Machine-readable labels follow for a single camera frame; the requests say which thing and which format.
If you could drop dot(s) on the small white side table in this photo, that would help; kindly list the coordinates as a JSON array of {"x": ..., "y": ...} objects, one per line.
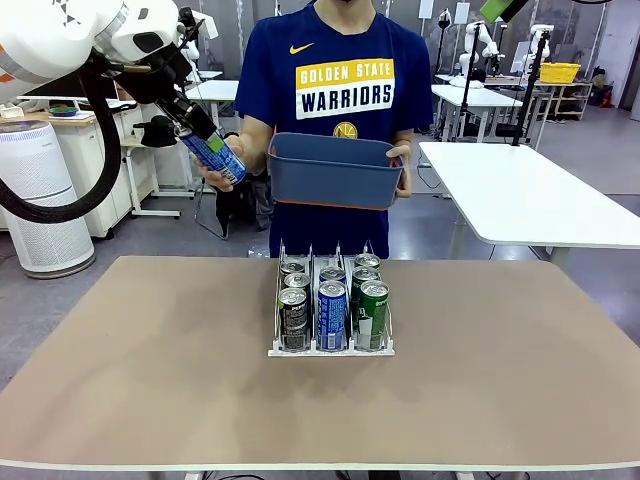
[{"x": 135, "y": 180}]

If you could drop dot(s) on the person in blue shirt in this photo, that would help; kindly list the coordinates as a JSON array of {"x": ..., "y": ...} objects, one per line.
[{"x": 340, "y": 65}]

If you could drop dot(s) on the black hat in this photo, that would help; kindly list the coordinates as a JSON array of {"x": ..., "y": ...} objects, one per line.
[{"x": 159, "y": 135}]

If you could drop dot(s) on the large white table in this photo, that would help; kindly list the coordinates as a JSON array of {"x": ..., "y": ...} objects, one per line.
[{"x": 525, "y": 190}]

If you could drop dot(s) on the white cylindrical air purifier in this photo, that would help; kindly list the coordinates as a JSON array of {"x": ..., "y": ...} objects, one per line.
[{"x": 40, "y": 235}]

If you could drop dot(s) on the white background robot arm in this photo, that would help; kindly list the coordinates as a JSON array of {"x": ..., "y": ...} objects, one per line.
[
  {"x": 542, "y": 47},
  {"x": 472, "y": 50},
  {"x": 192, "y": 55}
]

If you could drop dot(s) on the wooden shelf rack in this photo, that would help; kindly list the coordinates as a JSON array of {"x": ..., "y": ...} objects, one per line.
[{"x": 575, "y": 100}]

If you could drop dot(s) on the black tripod stand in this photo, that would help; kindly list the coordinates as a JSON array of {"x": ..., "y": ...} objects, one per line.
[{"x": 531, "y": 100}]

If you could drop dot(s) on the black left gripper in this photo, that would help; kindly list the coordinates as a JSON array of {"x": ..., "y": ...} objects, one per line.
[{"x": 155, "y": 80}]

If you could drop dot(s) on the black Pepsi can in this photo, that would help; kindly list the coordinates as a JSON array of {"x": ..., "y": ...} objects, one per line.
[
  {"x": 293, "y": 320},
  {"x": 297, "y": 280},
  {"x": 292, "y": 266}
]

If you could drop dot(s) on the red fire extinguisher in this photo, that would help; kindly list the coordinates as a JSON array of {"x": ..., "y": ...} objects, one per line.
[{"x": 605, "y": 96}]

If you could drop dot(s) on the person's right hand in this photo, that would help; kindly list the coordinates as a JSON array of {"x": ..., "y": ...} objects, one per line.
[{"x": 220, "y": 186}]

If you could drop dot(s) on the person's right forearm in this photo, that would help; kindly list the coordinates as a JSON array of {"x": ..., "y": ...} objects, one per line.
[{"x": 257, "y": 145}]

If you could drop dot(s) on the black keyboard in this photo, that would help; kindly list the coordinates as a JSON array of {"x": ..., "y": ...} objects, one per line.
[{"x": 125, "y": 105}]

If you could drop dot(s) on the yellow plastic crate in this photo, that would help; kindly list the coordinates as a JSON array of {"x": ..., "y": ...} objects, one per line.
[{"x": 560, "y": 72}]

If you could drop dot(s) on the white background desk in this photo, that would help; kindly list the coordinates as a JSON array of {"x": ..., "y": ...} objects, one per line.
[{"x": 215, "y": 90}]

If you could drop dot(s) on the person's left hand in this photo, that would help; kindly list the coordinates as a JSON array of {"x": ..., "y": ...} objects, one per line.
[{"x": 407, "y": 170}]

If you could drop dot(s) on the clear white can dispenser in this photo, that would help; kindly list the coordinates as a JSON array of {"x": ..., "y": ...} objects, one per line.
[{"x": 330, "y": 352}]

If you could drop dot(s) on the blue beverage can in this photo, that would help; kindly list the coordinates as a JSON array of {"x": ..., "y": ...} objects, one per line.
[
  {"x": 215, "y": 160},
  {"x": 331, "y": 320},
  {"x": 332, "y": 274}
]

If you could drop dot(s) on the blue plastic bin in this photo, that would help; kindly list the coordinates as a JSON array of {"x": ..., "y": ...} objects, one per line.
[{"x": 335, "y": 175}]

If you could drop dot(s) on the white background table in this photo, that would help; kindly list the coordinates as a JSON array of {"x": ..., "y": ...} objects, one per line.
[{"x": 465, "y": 95}]

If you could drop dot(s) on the person's left forearm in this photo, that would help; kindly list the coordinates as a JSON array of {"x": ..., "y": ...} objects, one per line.
[{"x": 404, "y": 139}]

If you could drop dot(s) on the green round dish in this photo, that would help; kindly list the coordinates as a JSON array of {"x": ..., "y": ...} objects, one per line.
[{"x": 63, "y": 110}]

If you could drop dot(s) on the black computer monitor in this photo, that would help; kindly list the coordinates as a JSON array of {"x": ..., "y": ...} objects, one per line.
[{"x": 60, "y": 91}]

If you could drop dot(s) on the chair draped with dark jacket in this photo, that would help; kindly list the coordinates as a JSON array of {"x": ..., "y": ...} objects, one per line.
[{"x": 235, "y": 210}]

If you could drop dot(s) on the green white beverage can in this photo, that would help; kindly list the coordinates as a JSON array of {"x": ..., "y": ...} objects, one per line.
[{"x": 374, "y": 315}]

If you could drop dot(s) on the thin black pole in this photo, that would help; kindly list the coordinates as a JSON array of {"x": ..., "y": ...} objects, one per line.
[{"x": 469, "y": 100}]

